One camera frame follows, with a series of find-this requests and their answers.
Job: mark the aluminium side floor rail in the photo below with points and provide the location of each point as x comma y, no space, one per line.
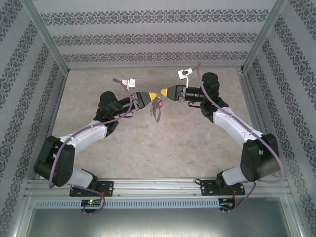
247,91
60,98

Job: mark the small circuit board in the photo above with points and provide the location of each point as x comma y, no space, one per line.
225,203
91,202

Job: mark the grey metal sheet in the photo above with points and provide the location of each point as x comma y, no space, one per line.
158,222

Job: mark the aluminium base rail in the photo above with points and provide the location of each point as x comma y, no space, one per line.
158,186

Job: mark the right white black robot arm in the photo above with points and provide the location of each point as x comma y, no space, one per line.
232,126

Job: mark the aluminium wall floor rail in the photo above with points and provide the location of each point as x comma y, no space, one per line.
153,68

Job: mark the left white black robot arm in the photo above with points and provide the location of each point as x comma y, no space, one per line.
86,134

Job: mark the aluminium frame post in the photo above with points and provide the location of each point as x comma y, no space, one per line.
264,34
47,37

